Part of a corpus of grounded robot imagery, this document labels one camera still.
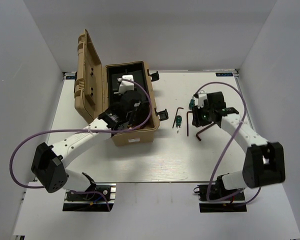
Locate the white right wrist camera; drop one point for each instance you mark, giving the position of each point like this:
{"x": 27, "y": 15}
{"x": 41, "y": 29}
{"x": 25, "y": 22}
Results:
{"x": 200, "y": 99}

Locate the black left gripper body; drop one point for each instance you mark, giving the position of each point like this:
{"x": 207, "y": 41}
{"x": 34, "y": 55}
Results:
{"x": 132, "y": 119}

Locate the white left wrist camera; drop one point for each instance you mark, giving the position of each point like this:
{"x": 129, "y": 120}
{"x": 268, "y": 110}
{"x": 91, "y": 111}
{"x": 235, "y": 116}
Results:
{"x": 125, "y": 84}

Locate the black toolbox tray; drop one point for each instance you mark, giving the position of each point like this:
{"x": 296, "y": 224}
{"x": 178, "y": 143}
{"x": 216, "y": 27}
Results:
{"x": 136, "y": 69}

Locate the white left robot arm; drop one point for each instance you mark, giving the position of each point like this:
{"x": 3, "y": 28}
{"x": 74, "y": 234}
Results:
{"x": 51, "y": 161}

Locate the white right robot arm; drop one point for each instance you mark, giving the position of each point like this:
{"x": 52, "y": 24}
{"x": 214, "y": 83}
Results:
{"x": 264, "y": 162}

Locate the small bronze hex key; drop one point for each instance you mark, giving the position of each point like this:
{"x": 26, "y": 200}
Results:
{"x": 175, "y": 117}

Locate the green stubby phillips screwdriver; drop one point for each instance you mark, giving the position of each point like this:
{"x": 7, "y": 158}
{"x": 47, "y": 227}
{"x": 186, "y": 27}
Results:
{"x": 178, "y": 122}

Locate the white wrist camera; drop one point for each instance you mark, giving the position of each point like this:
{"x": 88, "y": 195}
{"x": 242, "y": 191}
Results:
{"x": 125, "y": 84}
{"x": 200, "y": 99}

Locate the tan plastic toolbox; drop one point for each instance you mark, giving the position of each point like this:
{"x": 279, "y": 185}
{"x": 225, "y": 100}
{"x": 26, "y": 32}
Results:
{"x": 91, "y": 93}

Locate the long thin bronze hex key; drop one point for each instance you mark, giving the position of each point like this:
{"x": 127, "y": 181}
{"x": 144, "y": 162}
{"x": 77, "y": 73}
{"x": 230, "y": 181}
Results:
{"x": 187, "y": 121}

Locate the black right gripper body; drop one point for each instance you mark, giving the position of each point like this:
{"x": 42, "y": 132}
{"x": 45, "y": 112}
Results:
{"x": 202, "y": 116}

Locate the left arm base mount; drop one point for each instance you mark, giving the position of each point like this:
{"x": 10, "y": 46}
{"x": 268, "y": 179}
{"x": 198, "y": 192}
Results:
{"x": 91, "y": 202}

